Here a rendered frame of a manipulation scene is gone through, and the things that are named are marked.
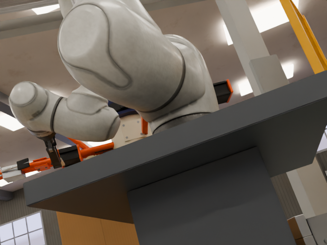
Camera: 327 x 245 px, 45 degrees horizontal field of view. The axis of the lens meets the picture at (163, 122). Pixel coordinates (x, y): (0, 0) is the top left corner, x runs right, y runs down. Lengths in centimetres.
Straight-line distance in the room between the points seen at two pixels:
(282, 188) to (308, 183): 701
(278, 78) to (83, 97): 197
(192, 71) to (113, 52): 22
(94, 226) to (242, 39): 207
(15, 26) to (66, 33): 349
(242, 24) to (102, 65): 250
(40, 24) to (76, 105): 310
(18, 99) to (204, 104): 49
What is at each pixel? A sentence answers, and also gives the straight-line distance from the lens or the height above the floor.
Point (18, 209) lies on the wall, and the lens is 1179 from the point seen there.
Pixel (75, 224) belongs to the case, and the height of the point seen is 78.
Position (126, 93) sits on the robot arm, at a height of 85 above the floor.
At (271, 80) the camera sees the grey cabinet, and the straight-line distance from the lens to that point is 283.
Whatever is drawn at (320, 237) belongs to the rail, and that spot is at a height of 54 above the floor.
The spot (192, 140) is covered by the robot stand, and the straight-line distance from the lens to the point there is 59.
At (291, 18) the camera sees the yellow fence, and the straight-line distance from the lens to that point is 253.
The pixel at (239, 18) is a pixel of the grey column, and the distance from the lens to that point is 312.
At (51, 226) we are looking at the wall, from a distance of 1119.
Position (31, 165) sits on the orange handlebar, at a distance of 157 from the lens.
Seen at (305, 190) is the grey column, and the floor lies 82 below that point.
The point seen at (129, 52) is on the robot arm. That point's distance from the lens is 65.
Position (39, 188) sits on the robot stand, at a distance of 67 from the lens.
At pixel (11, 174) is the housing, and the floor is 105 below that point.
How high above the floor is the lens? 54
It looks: 21 degrees up
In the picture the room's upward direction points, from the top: 17 degrees counter-clockwise
